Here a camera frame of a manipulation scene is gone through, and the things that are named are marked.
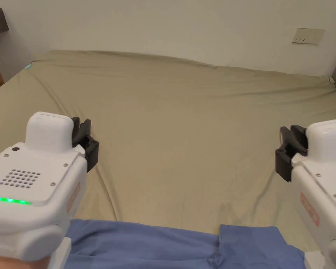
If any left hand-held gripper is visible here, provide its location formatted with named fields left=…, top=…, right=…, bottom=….
left=0, top=111, right=99, bottom=269

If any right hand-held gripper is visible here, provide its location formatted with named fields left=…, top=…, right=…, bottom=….
left=274, top=119, right=336, bottom=269

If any person's left hand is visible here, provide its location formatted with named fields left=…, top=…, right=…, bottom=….
left=0, top=254, right=51, bottom=269

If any bed with beige sheet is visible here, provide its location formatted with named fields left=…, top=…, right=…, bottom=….
left=0, top=50, right=336, bottom=253

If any blue garment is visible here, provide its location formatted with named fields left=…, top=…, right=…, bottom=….
left=64, top=218, right=306, bottom=269

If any beige wall socket panel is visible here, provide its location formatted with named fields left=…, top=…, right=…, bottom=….
left=291, top=27, right=326, bottom=46

